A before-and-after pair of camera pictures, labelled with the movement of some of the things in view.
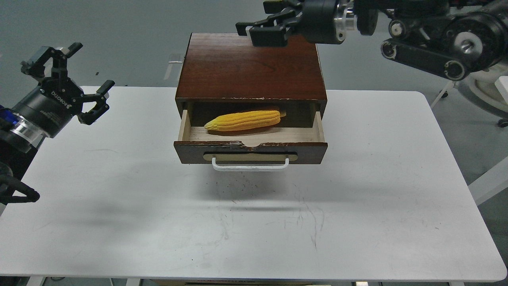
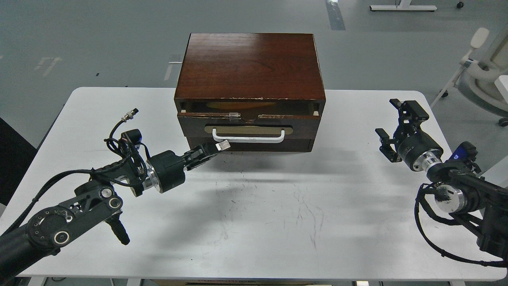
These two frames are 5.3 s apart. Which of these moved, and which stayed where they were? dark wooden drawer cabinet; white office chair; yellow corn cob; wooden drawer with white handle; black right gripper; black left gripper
Moved: black left gripper; yellow corn cob; black right gripper; wooden drawer with white handle
Stayed: white office chair; dark wooden drawer cabinet
